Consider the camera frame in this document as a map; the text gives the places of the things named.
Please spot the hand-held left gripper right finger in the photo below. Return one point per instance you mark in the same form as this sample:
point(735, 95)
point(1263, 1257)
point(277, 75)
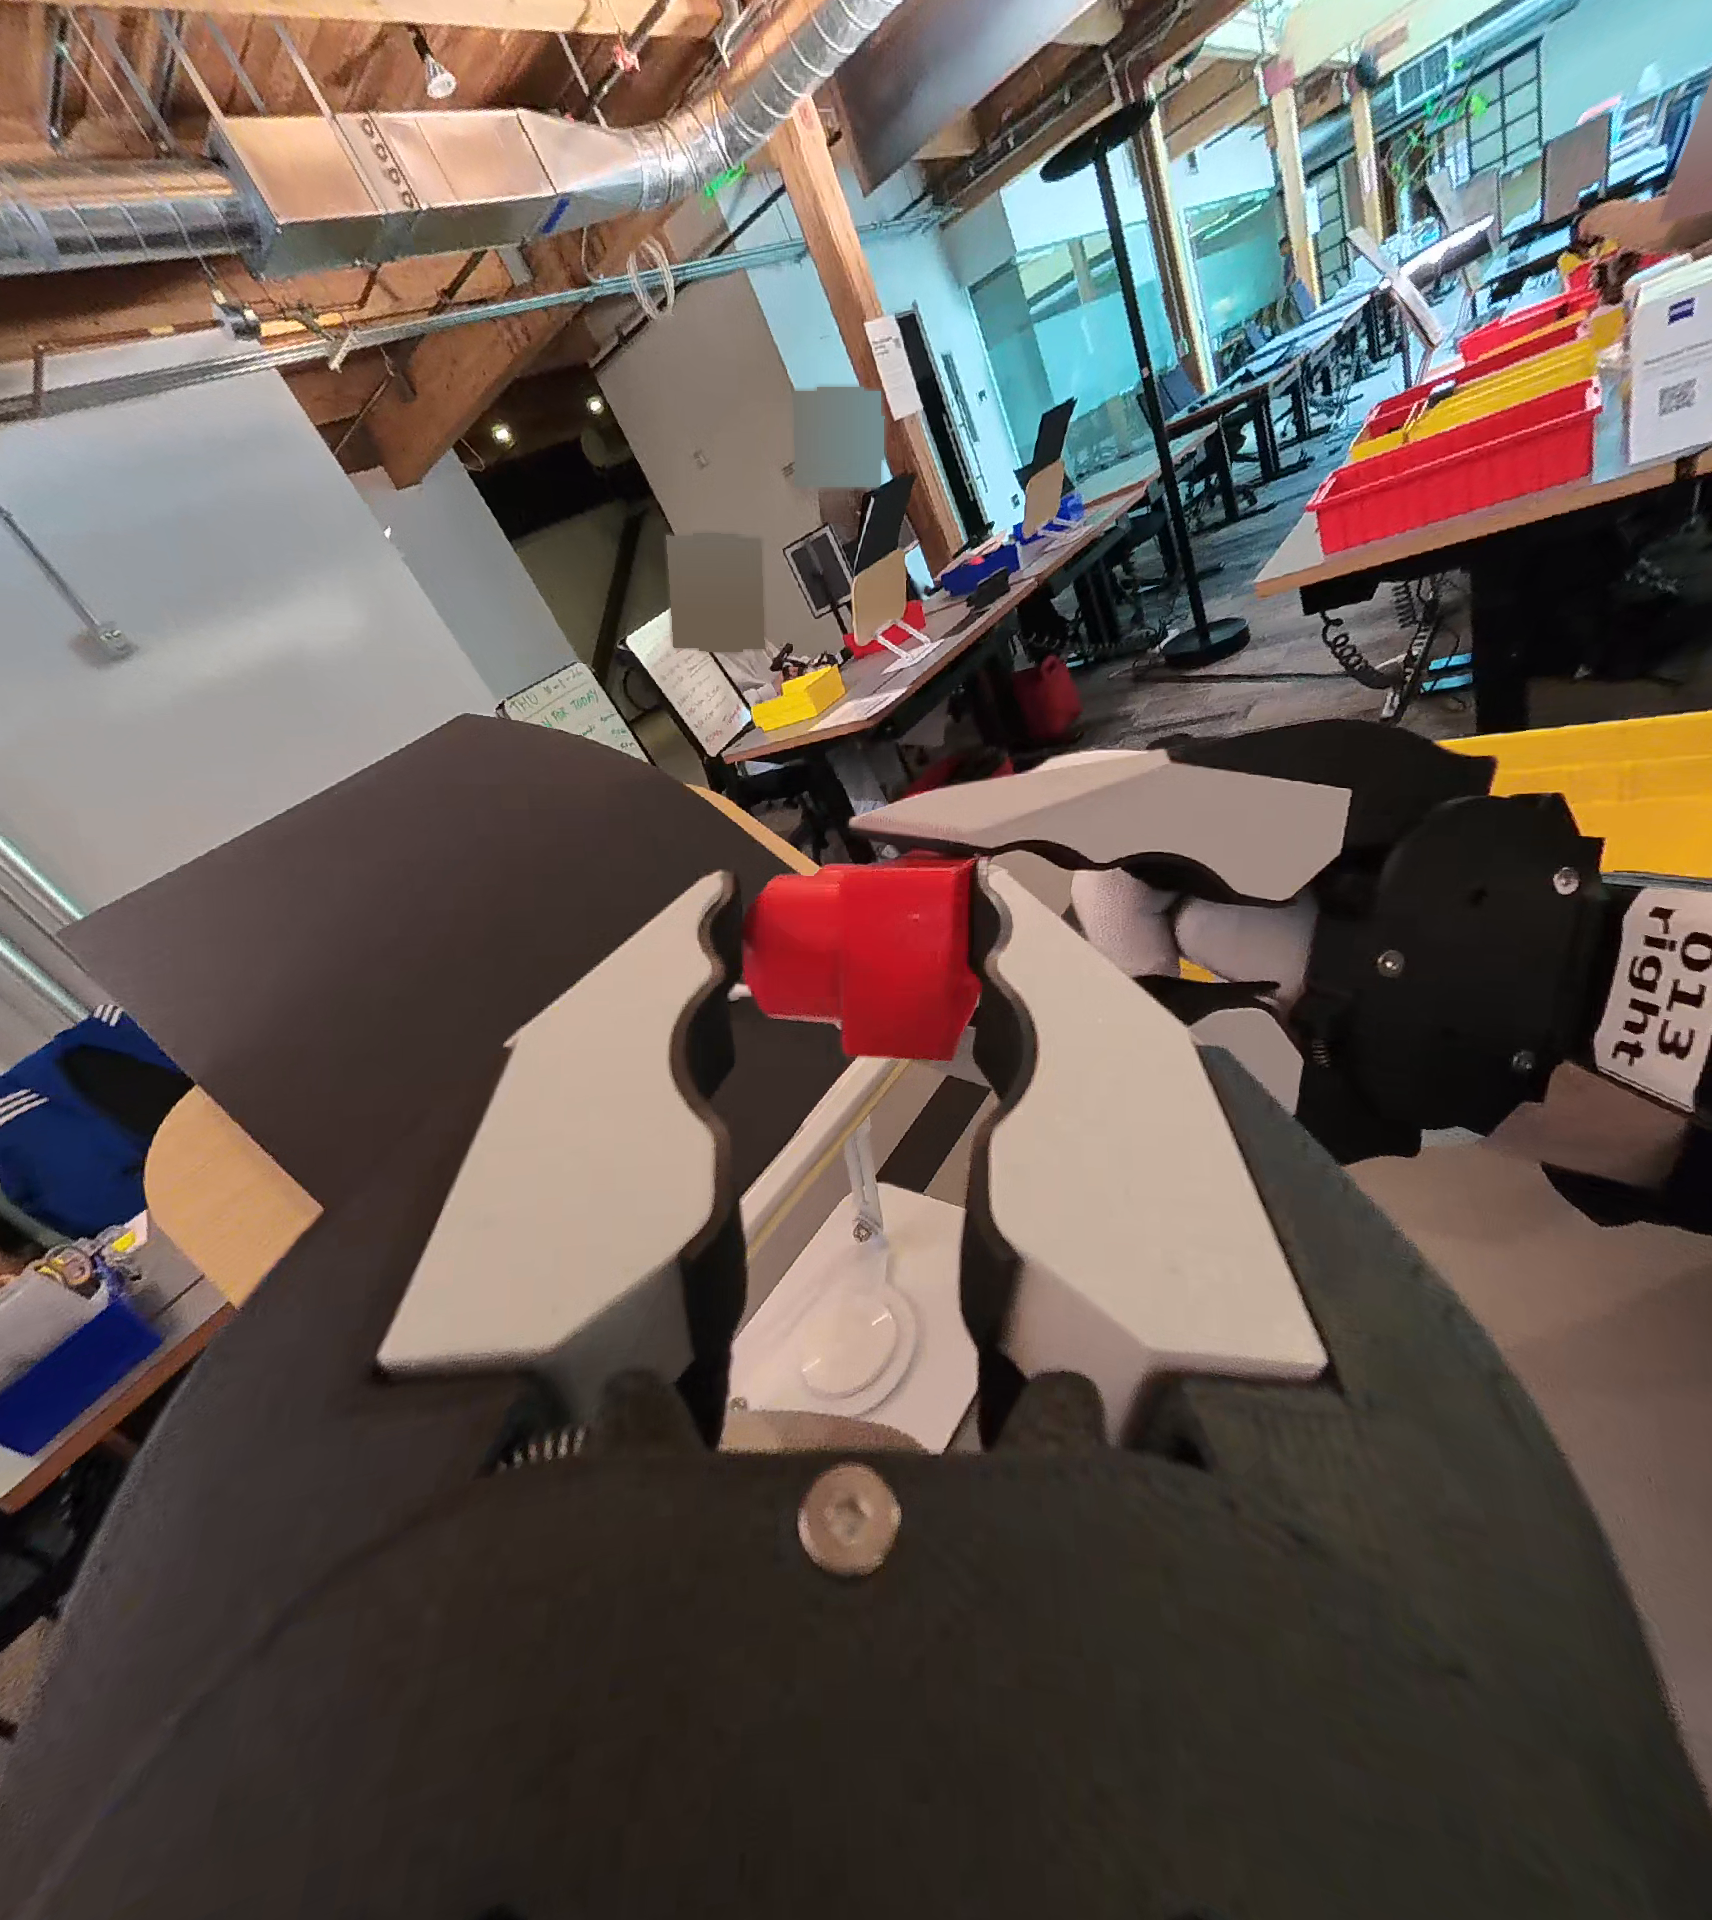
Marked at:
point(1140, 1199)

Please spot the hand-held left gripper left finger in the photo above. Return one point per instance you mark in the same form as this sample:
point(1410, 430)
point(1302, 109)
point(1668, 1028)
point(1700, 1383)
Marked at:
point(556, 1186)

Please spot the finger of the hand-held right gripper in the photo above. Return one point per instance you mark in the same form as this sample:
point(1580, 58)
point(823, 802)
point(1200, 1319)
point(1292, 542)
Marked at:
point(1096, 812)
point(1260, 1042)

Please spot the red toy brick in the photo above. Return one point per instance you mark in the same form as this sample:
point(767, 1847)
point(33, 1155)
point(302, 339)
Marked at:
point(886, 954)

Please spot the person's right hand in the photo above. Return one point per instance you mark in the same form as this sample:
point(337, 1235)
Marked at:
point(1232, 937)

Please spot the wooden office desk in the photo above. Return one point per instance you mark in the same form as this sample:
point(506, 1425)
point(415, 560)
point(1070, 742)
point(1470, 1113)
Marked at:
point(121, 1410)
point(1547, 510)
point(945, 647)

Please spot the yellow plastic bin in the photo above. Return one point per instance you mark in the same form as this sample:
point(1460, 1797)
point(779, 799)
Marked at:
point(1621, 795)
point(799, 700)

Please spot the small red bin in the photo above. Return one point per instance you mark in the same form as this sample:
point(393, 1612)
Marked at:
point(894, 623)

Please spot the black sheet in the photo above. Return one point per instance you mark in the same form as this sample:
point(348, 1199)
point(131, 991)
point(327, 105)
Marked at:
point(420, 930)

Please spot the small book stand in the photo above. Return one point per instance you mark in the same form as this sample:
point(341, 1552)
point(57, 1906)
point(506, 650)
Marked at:
point(886, 585)
point(1049, 482)

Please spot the small black monitor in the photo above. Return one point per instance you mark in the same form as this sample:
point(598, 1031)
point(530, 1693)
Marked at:
point(813, 570)

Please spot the handwritten whiteboard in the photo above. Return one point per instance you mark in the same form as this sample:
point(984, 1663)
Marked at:
point(572, 715)
point(699, 690)

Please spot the long red bin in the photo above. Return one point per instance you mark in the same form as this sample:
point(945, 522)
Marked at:
point(1456, 487)

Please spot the blue striped cloth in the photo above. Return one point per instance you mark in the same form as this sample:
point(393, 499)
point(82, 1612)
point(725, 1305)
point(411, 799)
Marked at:
point(33, 1140)

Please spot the long yellow bin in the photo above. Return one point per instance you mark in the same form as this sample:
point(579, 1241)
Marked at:
point(1517, 391)

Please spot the white card display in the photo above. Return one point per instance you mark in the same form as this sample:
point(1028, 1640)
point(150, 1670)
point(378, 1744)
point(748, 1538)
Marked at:
point(1681, 362)

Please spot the silver ventilation ducts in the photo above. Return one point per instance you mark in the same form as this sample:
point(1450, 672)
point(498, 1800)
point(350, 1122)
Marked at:
point(348, 179)

